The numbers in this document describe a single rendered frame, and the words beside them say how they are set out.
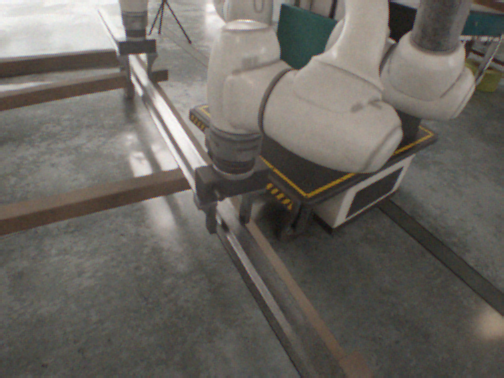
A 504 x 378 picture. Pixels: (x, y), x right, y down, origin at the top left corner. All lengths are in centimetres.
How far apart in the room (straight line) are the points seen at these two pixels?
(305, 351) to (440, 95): 63
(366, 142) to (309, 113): 7
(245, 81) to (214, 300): 82
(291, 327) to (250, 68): 39
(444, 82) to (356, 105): 48
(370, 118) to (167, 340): 87
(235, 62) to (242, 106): 6
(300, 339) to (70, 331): 77
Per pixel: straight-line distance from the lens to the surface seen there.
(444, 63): 84
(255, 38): 46
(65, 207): 105
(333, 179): 113
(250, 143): 52
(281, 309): 57
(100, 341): 110
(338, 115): 40
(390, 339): 121
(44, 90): 160
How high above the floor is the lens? 97
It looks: 40 degrees down
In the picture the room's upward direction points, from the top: 9 degrees clockwise
